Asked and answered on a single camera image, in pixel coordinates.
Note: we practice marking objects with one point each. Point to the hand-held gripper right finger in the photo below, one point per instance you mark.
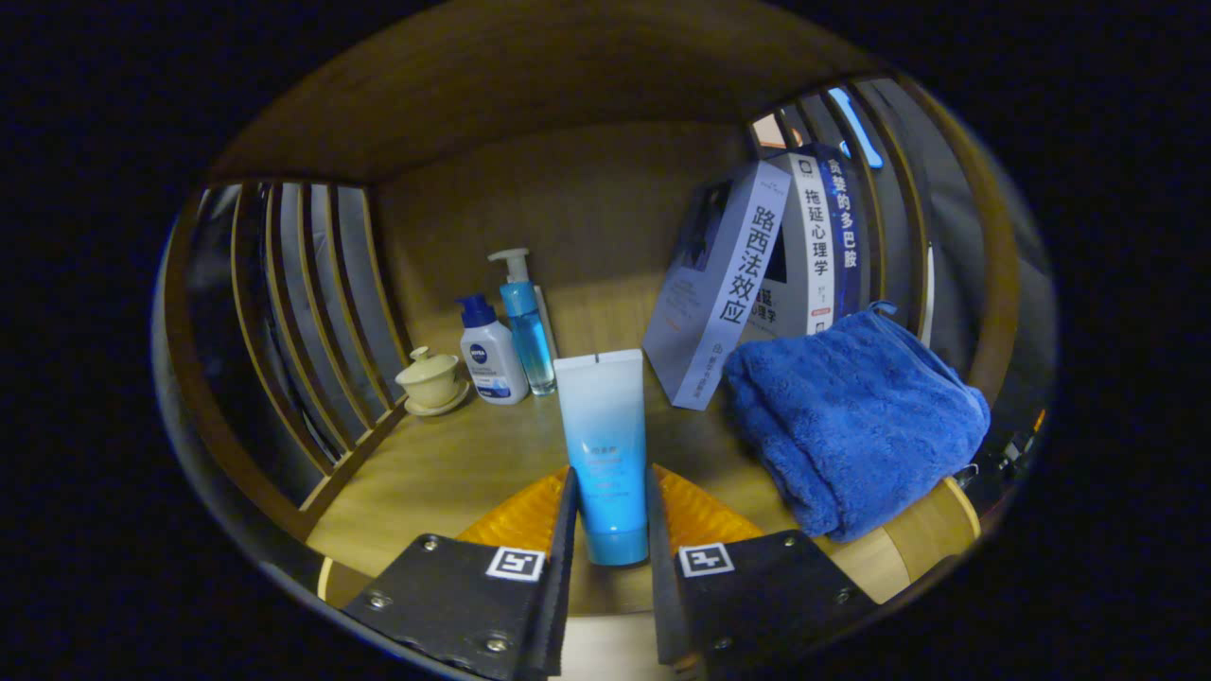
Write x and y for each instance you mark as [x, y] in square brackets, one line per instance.
[662, 605]

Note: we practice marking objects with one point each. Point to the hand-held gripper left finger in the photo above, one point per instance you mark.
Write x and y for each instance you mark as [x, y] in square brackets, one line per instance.
[560, 605]

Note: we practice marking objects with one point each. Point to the blue white tube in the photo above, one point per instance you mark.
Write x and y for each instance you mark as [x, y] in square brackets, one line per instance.
[601, 435]

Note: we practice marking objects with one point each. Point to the wooden countertop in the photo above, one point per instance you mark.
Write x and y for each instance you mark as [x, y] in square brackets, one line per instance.
[454, 473]

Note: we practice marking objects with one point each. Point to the wooden cabinet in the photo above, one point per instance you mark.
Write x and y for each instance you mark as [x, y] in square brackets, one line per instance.
[568, 218]

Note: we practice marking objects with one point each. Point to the white lotion bottle blue cap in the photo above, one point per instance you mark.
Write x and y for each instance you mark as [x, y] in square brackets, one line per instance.
[492, 364]

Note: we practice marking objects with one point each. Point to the cream lidded teacup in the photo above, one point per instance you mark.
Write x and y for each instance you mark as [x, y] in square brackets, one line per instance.
[430, 383]

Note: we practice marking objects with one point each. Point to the blue pump bottle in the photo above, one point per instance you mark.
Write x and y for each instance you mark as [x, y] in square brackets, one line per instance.
[530, 340]

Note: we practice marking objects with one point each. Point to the blue towel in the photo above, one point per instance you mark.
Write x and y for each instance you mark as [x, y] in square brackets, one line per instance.
[851, 416]

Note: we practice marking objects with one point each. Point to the lavender book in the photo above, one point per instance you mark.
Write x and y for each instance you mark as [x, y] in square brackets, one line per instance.
[728, 284]

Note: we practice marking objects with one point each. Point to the black orange gripper device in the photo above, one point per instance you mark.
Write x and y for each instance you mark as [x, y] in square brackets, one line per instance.
[989, 473]

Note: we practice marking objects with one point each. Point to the white book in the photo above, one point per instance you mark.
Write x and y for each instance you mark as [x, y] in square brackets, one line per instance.
[814, 246]

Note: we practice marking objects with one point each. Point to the light stand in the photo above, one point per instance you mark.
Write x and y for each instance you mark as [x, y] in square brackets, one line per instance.
[929, 293]

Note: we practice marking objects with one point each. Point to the dark blue book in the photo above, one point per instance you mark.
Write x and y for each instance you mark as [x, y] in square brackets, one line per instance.
[845, 227]

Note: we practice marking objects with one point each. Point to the black backdrop cloth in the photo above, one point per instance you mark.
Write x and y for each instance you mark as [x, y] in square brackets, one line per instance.
[946, 246]

